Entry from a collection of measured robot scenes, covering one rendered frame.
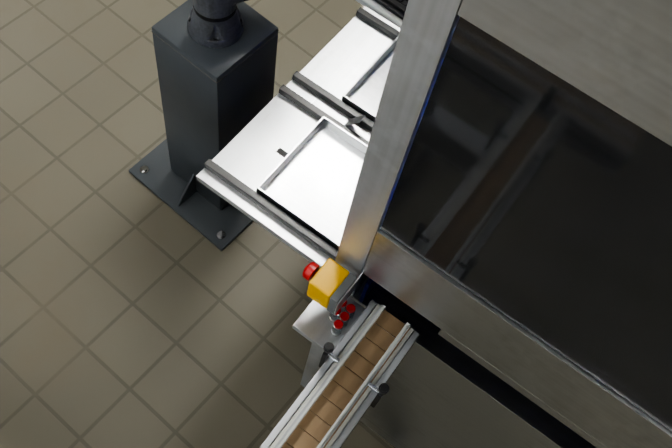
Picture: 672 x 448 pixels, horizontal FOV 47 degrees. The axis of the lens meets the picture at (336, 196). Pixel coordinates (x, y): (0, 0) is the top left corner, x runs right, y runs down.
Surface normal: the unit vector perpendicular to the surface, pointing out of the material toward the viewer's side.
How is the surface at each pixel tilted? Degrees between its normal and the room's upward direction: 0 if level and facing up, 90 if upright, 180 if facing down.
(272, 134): 0
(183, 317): 0
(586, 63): 90
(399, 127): 90
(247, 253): 0
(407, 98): 90
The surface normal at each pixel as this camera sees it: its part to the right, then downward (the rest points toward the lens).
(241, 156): 0.11, -0.47
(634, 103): -0.58, 0.68
